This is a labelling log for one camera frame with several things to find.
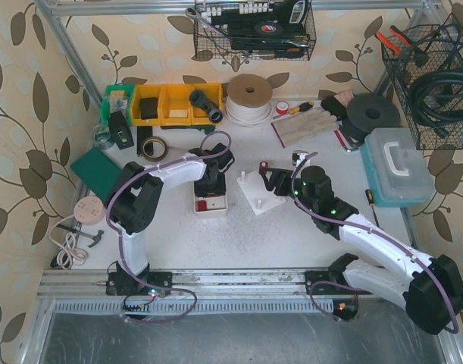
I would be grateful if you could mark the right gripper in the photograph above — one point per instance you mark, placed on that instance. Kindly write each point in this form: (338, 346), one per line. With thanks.
(283, 182)

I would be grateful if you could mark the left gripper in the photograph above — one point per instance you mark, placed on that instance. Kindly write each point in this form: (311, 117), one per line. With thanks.
(209, 189)

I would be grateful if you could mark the white spring tray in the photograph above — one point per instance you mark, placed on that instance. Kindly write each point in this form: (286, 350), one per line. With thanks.
(216, 202)

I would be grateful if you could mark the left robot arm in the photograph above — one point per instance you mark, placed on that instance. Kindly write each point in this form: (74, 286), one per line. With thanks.
(132, 204)

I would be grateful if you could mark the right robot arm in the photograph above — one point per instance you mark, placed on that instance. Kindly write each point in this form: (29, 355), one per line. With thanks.
(429, 289)

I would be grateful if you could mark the red spring in tray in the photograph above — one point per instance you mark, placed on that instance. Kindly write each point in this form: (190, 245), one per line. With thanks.
(201, 206)

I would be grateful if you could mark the brown tape roll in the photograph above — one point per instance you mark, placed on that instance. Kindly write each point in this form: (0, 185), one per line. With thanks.
(154, 149)

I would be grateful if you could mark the grey pipe fitting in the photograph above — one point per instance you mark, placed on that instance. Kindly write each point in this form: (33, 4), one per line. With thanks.
(199, 100)

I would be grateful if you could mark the yellow storage bins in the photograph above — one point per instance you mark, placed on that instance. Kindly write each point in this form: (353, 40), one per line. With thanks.
(174, 107)

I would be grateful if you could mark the beige work glove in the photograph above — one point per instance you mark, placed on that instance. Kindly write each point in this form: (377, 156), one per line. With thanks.
(304, 125)

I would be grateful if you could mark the small yellow black screwdriver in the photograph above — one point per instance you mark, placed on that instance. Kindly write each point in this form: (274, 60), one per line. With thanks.
(300, 108)

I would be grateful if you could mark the black box in bin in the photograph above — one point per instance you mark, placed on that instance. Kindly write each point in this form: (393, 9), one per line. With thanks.
(148, 108)

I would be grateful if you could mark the yellow black screwdriver by toolbox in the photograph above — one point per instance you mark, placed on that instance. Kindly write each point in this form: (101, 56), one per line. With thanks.
(371, 203)

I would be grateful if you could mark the black brush with sponge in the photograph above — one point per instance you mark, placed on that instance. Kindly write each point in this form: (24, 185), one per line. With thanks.
(337, 104)

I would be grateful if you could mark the black battery charger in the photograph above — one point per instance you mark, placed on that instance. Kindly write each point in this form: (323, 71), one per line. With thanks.
(120, 130)

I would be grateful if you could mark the green storage bin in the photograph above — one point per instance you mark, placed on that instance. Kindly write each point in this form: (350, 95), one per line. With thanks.
(116, 98)

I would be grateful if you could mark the glass jar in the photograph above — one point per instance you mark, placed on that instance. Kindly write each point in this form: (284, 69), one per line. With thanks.
(102, 138)

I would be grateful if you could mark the green foam pad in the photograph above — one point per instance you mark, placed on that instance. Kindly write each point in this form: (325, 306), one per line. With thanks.
(97, 172)

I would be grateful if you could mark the black foam disc spool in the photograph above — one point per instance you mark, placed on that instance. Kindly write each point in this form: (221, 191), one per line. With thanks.
(367, 112)

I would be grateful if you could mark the teal clear toolbox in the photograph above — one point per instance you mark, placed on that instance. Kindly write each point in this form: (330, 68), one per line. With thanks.
(396, 171)

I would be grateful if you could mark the round sanding disc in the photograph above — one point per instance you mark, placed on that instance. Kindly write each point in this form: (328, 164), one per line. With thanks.
(89, 210)

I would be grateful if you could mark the white four-peg base plate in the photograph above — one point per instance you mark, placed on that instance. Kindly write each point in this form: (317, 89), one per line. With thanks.
(259, 199)

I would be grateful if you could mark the white cable spool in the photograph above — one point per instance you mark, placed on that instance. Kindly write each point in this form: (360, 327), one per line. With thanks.
(248, 101)

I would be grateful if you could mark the wire basket with tools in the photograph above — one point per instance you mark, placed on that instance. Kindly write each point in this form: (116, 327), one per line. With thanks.
(242, 31)

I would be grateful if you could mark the aluminium rail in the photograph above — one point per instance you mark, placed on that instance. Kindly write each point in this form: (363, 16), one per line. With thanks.
(226, 283)

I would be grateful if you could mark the wire basket with hoses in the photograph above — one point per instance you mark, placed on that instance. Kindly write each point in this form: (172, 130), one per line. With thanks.
(425, 65)

